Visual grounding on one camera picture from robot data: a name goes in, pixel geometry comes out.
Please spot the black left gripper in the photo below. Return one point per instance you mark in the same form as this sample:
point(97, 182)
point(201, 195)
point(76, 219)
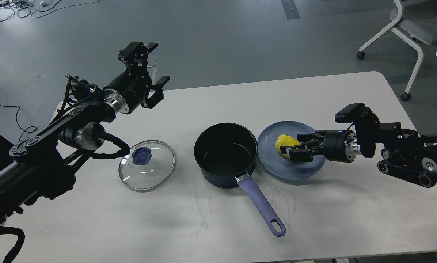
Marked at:
point(134, 85)

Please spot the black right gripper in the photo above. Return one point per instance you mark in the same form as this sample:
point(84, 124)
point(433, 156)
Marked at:
point(338, 145)

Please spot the yellow peeled potato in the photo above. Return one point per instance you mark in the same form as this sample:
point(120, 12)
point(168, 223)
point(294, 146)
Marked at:
point(285, 140)

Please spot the glass pot lid blue knob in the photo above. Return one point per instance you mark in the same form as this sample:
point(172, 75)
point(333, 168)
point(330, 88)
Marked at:
point(147, 165)

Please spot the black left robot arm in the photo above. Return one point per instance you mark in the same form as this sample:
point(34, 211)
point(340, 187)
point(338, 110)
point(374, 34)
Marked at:
point(45, 164)

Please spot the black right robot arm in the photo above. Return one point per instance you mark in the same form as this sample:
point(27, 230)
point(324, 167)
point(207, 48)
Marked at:
point(406, 155)

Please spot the blue round plate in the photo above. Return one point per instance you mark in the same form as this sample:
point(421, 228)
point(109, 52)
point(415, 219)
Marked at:
point(288, 171)

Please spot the dark blue saucepan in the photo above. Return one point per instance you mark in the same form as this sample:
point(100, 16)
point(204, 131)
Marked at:
point(226, 154)

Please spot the white office chair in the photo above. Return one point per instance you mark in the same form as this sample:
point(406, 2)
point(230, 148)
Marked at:
point(411, 23)

